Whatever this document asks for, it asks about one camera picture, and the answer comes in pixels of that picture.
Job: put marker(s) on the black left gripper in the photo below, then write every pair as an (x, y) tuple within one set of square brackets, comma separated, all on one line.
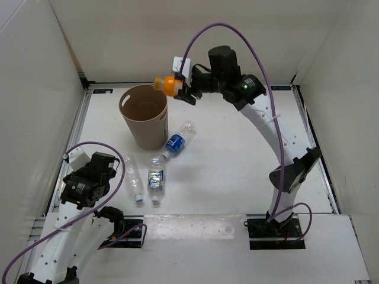
[(80, 171)]

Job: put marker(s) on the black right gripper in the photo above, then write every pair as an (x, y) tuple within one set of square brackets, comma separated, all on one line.
[(185, 94)]

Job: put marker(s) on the orange juice bottle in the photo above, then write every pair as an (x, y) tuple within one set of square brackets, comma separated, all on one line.
[(168, 85)]

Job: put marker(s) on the clear unlabeled plastic bottle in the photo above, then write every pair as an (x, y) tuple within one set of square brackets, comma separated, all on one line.
[(133, 179)]

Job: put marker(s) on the blue label plastic bottle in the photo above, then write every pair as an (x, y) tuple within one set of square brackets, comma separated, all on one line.
[(179, 140)]

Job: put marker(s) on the green white label bottle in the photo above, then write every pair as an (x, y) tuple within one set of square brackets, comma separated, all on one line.
[(156, 179)]

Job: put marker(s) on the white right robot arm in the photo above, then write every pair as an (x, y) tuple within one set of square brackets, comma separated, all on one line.
[(249, 96)]

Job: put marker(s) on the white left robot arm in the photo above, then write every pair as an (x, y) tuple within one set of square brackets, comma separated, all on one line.
[(81, 225)]

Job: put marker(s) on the tan cylindrical waste bin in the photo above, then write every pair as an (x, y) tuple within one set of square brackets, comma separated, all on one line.
[(145, 112)]

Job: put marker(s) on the blue corner sticker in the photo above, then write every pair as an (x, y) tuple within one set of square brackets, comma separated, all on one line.
[(102, 91)]

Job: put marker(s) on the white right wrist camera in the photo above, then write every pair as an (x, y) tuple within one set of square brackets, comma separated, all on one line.
[(185, 69)]

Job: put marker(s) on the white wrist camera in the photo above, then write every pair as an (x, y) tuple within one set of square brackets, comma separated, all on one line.
[(76, 159), (185, 69)]

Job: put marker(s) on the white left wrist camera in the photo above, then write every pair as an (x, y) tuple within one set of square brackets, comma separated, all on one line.
[(76, 159)]

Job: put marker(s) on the aluminium frame rail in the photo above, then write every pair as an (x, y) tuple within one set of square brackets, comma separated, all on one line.
[(64, 168)]

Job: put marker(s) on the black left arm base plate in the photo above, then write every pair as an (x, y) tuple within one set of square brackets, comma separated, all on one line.
[(133, 240)]

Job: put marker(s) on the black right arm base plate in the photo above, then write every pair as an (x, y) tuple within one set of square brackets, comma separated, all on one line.
[(264, 235)]

